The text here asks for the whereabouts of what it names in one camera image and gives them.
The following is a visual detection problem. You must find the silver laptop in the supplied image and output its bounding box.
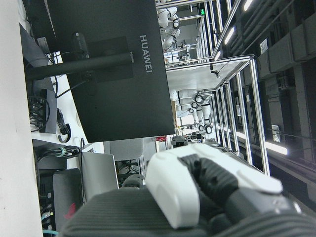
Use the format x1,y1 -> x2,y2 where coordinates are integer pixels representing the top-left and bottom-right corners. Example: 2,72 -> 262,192
81,152 -> 119,203

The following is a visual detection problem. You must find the cable bundle with green tie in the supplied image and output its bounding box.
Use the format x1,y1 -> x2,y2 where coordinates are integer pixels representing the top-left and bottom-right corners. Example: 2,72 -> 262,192
33,145 -> 81,163

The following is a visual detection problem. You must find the black Huawei monitor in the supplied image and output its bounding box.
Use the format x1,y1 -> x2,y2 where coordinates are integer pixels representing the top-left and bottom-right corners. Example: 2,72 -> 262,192
19,0 -> 176,143

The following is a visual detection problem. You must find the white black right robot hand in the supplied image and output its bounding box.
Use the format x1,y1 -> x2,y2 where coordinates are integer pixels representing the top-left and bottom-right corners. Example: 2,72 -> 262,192
58,144 -> 316,237

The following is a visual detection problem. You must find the black computer box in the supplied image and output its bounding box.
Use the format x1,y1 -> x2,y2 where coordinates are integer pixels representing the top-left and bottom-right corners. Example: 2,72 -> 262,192
52,169 -> 84,232

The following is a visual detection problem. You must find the black oblong device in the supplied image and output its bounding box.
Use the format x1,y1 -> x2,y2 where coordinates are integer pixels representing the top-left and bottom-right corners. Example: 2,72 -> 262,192
71,31 -> 90,60

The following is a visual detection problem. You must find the aluminium frame structure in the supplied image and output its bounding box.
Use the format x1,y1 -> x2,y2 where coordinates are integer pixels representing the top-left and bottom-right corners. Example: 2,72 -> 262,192
197,0 -> 271,176

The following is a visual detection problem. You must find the black cable hub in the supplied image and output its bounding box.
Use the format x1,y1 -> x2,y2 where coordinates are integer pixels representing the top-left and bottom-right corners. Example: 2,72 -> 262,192
28,88 -> 59,134

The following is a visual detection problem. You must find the teal cable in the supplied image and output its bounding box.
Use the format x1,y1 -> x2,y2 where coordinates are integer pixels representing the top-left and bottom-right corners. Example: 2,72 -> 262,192
40,212 -> 60,237

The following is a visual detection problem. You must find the black cable with connector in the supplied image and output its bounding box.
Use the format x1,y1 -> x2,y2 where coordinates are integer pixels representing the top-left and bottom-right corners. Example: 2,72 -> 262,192
56,108 -> 72,143

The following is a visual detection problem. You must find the long ceiling light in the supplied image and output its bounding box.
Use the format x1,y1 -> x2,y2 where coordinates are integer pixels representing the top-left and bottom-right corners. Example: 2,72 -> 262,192
236,132 -> 288,156

